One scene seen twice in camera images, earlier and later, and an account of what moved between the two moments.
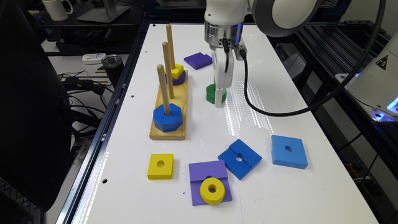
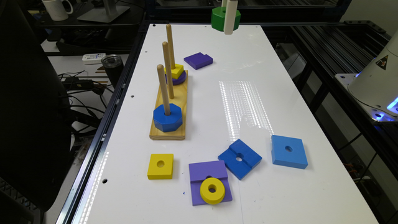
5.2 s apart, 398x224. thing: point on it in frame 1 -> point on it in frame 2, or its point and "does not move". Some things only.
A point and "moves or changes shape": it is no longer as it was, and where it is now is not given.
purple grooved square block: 199,172 does not move
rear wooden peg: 170,41 does not move
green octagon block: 211,94 moves or changes shape
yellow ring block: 215,197 does not move
